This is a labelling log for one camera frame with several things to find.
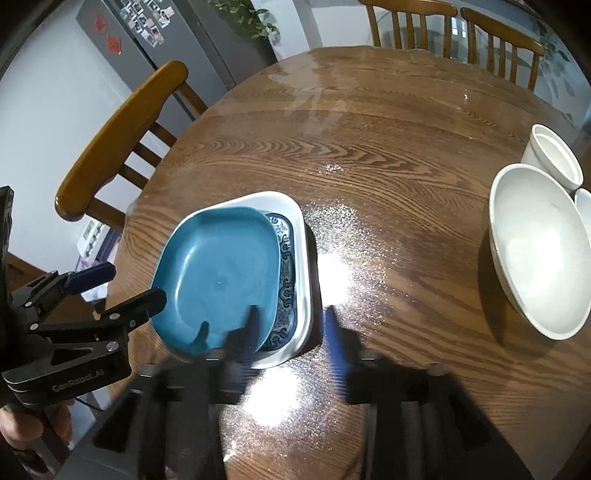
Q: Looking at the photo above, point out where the blue patterned square plate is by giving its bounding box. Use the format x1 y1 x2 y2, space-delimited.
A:
185 191 319 370

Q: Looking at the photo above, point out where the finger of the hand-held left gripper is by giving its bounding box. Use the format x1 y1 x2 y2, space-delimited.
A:
9 262 117 320
28 288 168 346

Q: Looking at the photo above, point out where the person's left hand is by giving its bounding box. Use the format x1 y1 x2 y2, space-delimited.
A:
0 397 75 452

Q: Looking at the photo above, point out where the wooden slat-back chair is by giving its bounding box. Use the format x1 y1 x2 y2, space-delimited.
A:
461 7 546 90
360 0 458 49

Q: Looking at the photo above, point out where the trailing green vine plant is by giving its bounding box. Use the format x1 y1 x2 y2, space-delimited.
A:
210 0 281 47

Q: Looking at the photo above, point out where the white cylindrical bowl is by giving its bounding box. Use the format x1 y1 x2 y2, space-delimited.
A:
521 124 584 192

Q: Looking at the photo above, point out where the small white round bowl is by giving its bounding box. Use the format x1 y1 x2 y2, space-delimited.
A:
574 188 591 223

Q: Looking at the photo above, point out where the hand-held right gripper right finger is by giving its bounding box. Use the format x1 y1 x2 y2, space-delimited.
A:
323 307 541 480

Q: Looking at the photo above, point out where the plain blue square plate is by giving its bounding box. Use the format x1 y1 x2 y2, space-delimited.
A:
151 206 279 363

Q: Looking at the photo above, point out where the wooden chair with curved backrest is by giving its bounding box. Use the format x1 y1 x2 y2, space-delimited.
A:
55 61 208 221

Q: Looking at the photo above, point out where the small-leaf green plant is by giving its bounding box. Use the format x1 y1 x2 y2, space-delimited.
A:
538 18 574 95

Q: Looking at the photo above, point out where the grey refrigerator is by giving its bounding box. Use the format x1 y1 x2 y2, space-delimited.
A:
76 0 278 95

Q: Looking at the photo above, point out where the cluster of photo magnets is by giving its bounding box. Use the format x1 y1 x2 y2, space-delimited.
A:
108 0 175 47

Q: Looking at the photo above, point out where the large white round bowl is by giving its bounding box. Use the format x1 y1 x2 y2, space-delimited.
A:
489 164 591 341

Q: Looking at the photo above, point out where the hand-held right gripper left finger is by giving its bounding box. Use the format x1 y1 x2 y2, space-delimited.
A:
60 305 266 480

